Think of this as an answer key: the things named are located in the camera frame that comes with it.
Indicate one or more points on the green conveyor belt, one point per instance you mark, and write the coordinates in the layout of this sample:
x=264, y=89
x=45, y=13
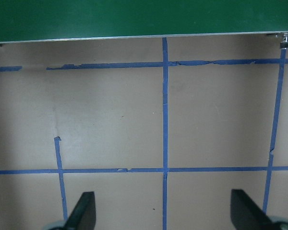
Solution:
x=134, y=16

